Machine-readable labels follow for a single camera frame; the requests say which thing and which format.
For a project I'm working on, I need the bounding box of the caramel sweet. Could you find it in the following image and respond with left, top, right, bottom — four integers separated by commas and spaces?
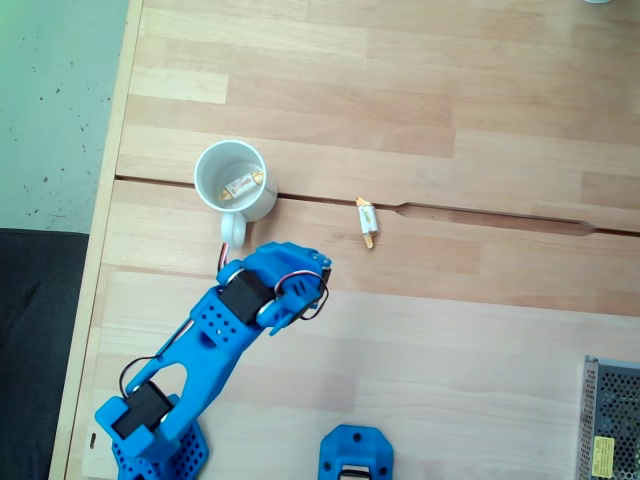
354, 196, 381, 251
219, 169, 266, 202

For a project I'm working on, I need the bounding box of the white printed mug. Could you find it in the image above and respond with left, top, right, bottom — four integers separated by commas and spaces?
193, 139, 279, 251

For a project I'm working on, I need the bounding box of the metal mesh power supply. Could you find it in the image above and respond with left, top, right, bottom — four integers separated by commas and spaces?
577, 354, 640, 480

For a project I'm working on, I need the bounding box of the blue post mount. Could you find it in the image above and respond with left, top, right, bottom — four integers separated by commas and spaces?
318, 424, 395, 480

